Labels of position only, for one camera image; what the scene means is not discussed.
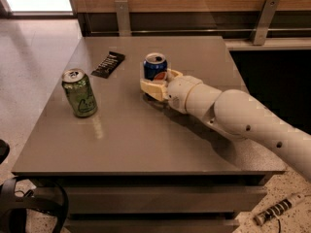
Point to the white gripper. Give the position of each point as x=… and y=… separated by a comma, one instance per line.
x=177, y=92

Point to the blue pepsi can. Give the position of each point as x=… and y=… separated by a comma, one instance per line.
x=155, y=66

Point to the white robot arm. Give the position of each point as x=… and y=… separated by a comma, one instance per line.
x=234, y=114

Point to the green soda can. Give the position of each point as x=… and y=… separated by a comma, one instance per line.
x=78, y=91

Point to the black snack bar wrapper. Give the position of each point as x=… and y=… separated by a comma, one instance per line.
x=108, y=65

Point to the grey table with drawers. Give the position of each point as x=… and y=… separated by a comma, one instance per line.
x=139, y=167

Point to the black round object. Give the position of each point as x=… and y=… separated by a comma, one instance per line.
x=4, y=150

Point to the black chair base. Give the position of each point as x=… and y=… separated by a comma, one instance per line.
x=13, y=208

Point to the left metal bracket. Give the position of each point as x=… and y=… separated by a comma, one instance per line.
x=123, y=18

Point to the metal bracket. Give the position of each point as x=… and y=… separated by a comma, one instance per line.
x=123, y=18
x=266, y=15

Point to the right metal bracket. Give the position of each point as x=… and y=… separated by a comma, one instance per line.
x=266, y=15

